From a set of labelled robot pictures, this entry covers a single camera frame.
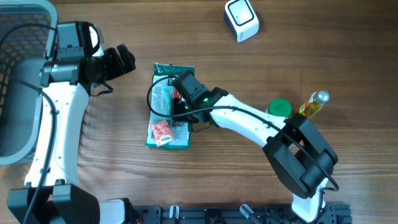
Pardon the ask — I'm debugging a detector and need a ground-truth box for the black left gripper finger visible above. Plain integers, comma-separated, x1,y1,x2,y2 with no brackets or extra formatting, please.
104,47,126,80
117,44,136,73

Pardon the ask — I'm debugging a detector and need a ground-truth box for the light green sachet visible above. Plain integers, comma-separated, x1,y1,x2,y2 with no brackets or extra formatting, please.
160,85,174,115

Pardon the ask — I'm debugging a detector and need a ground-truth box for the green glove package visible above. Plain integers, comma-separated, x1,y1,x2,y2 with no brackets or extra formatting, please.
150,63,195,150

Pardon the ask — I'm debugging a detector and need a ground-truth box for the white barcode scanner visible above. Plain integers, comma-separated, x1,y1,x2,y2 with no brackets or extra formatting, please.
224,0,259,42

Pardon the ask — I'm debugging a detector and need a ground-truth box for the red sachet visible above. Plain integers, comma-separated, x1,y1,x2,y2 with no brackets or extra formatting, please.
173,89,182,100

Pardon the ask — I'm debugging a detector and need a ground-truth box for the green lid jar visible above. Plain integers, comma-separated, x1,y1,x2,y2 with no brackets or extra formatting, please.
266,98,292,118

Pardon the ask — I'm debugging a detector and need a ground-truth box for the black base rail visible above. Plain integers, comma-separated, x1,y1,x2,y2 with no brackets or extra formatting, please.
134,203,353,224

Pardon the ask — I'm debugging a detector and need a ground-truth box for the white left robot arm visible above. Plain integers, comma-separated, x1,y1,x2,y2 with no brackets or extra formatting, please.
7,21,140,223

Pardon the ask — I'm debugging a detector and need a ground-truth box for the grey plastic basket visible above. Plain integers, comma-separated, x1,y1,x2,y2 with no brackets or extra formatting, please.
1,0,58,166

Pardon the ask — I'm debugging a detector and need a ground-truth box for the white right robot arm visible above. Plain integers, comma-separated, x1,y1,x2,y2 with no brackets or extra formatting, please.
172,70,338,223

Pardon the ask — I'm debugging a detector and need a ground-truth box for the yellow oil bottle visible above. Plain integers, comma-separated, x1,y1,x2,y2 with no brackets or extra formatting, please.
298,90,330,118

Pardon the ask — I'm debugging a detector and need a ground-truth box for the orange tissue pack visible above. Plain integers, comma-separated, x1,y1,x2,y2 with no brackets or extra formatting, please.
150,119,174,147

